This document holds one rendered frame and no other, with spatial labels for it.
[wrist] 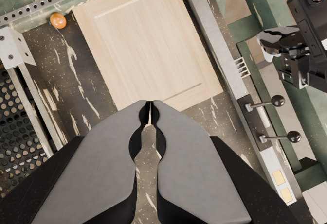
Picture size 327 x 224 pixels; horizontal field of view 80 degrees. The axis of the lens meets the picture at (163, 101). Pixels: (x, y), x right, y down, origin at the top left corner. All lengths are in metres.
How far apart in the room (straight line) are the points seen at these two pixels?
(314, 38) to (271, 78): 3.09
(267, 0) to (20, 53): 0.85
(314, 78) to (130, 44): 0.55
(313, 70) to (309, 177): 0.66
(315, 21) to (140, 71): 0.51
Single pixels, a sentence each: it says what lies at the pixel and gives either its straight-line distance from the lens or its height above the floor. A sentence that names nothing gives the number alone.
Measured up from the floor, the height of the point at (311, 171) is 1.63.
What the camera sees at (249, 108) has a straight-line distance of 0.74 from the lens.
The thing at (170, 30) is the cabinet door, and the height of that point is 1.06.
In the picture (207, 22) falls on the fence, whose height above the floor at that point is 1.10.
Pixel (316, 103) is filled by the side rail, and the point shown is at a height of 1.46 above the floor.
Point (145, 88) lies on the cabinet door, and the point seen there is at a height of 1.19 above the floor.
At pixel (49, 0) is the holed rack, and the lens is 0.82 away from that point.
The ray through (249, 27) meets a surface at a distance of 0.89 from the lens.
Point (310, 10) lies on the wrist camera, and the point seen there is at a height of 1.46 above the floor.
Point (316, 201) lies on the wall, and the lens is 3.00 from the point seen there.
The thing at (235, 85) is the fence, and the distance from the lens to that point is 0.74.
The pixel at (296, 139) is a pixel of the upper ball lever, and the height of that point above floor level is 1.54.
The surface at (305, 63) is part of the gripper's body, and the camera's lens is 0.41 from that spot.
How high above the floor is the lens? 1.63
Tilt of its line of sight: 33 degrees down
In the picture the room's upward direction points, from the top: 154 degrees clockwise
